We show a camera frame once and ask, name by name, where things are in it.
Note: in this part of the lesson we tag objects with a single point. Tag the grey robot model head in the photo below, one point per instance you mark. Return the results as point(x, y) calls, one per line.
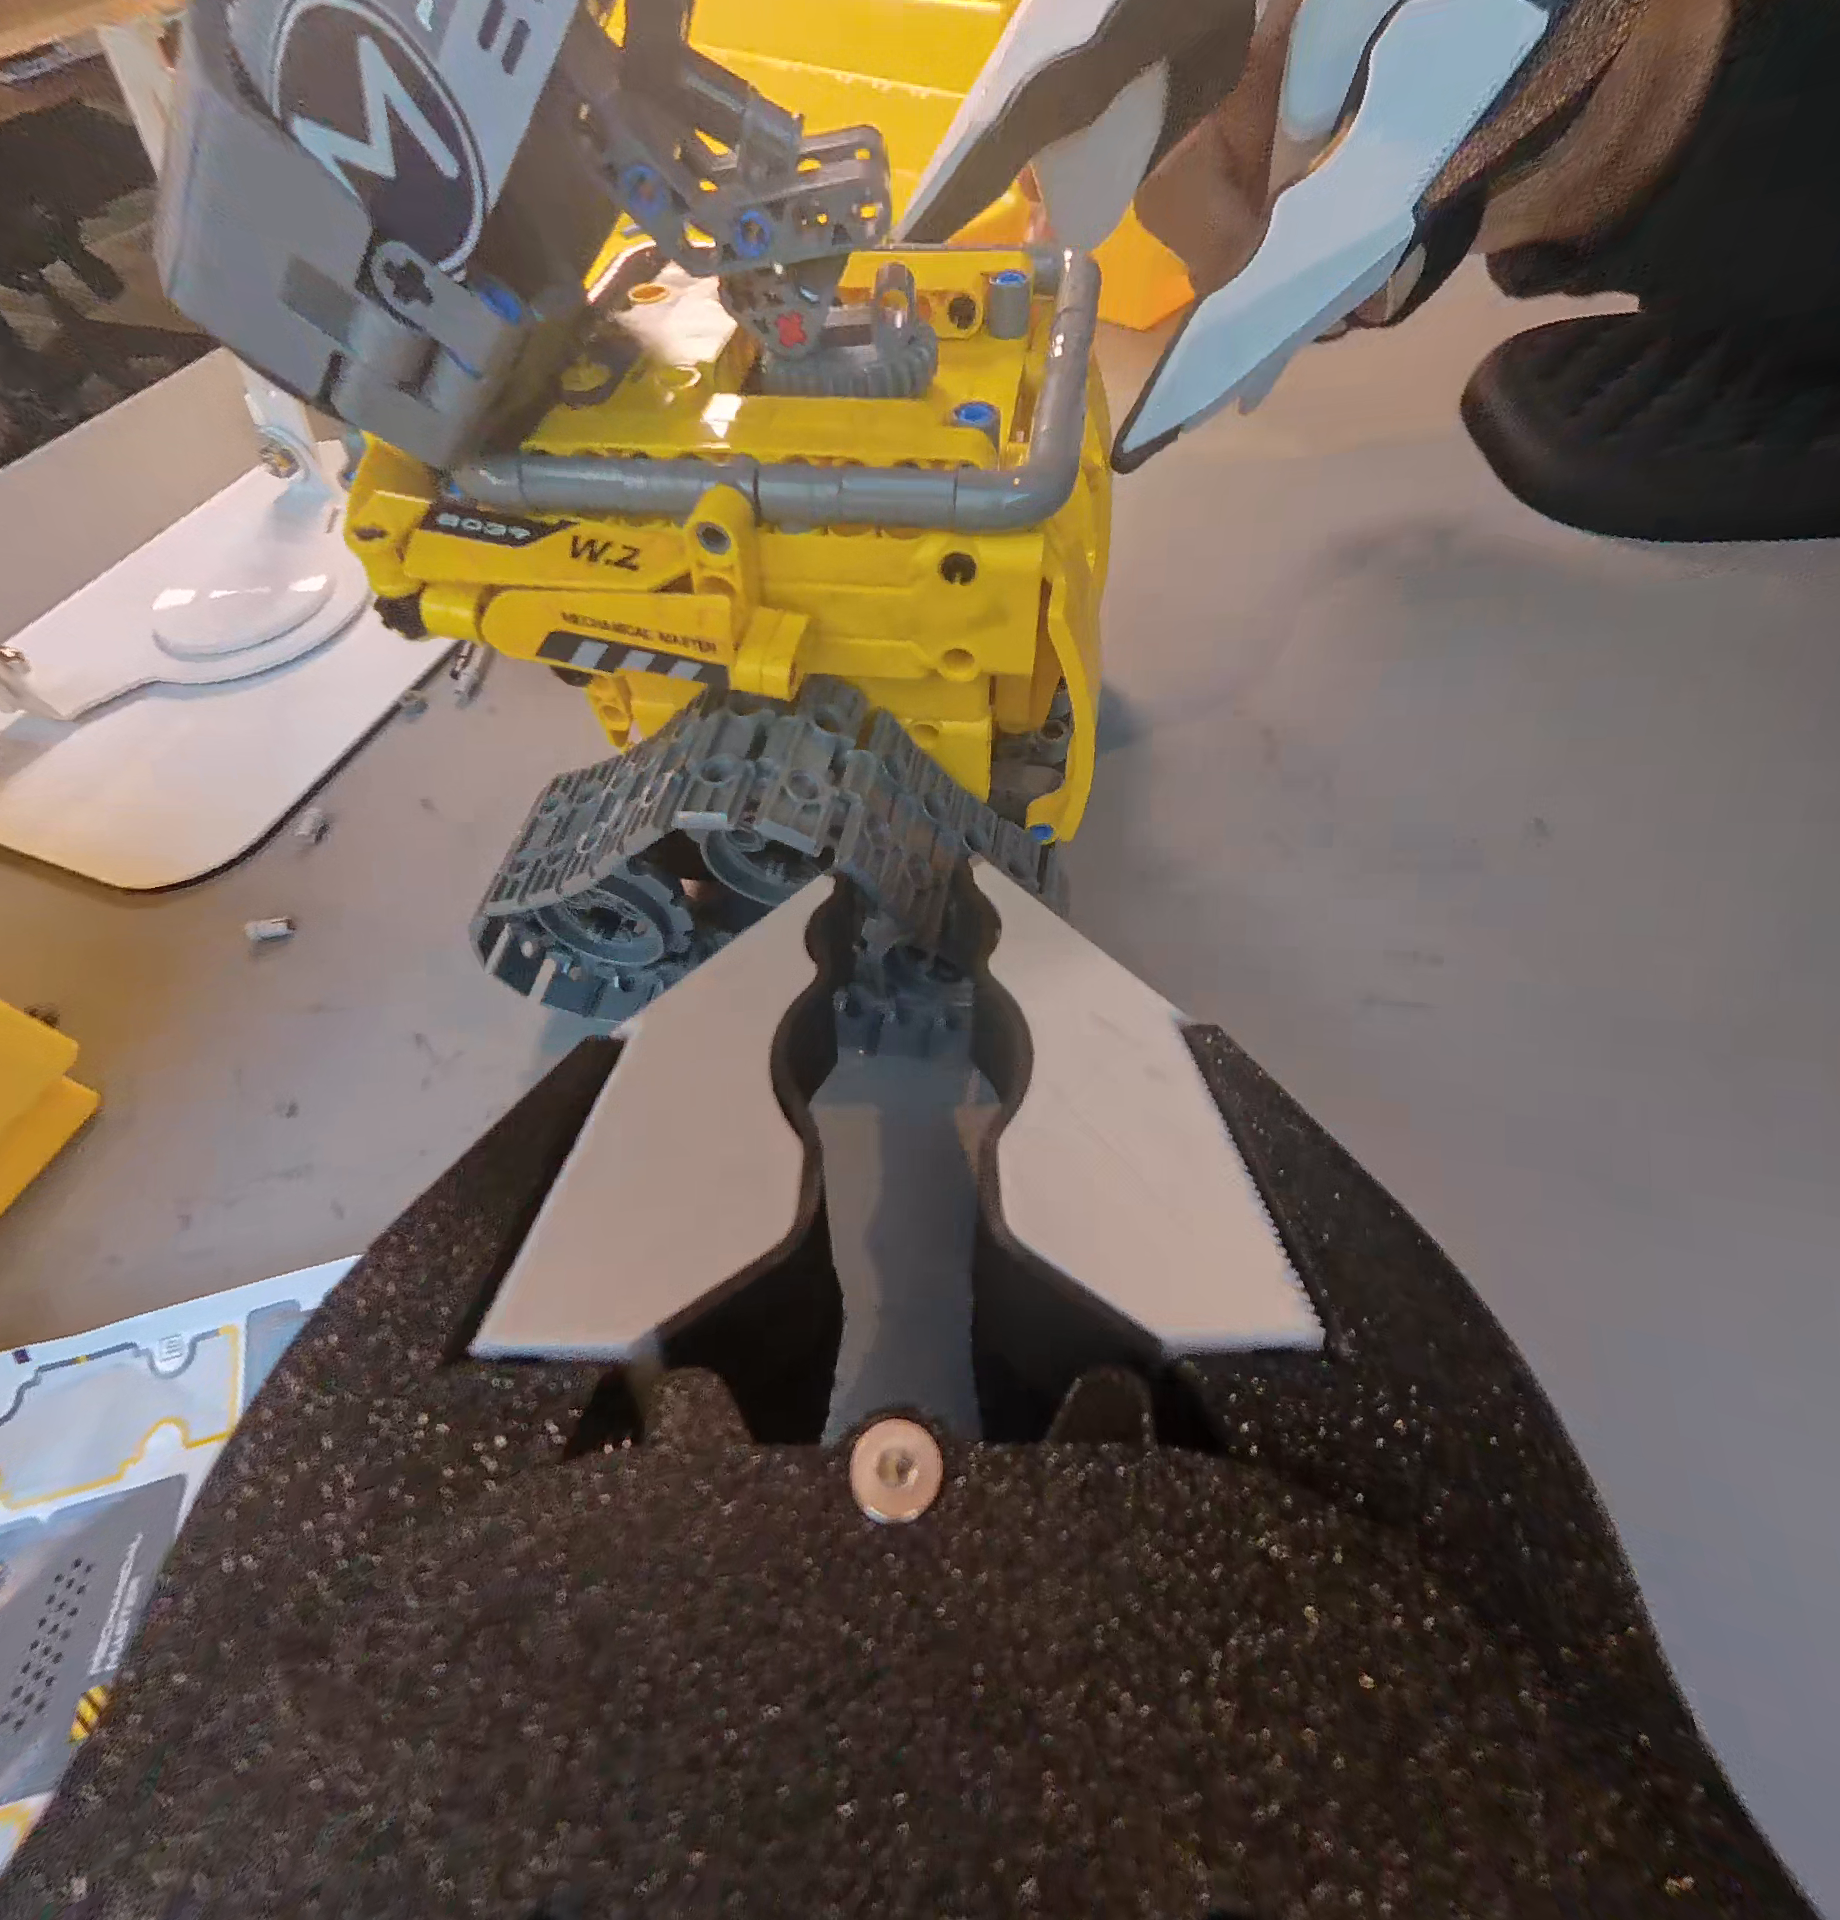
point(260, 196)

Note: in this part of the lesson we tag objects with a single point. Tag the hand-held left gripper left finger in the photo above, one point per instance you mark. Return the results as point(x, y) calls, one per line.
point(635, 1201)

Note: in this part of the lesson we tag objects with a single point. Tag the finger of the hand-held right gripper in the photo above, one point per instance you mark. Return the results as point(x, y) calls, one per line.
point(993, 91)
point(1353, 151)

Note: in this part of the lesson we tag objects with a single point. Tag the person's right forearm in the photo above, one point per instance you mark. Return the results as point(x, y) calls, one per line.
point(1804, 151)

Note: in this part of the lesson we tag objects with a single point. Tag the white book stand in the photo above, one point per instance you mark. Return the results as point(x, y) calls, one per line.
point(185, 751)

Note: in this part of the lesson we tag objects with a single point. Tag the yellow tracked brick robot model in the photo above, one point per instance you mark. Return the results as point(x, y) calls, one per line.
point(860, 586)

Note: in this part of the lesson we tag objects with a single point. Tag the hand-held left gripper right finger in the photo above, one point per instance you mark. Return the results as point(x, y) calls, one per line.
point(1158, 1201)

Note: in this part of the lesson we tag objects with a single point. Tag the white sticker sheet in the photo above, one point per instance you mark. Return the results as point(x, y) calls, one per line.
point(79, 1500)

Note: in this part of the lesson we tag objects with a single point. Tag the black mesh office chair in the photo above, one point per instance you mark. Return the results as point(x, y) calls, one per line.
point(1683, 435)

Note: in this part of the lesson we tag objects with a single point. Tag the person's right hand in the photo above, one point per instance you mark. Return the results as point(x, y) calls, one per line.
point(1609, 121)

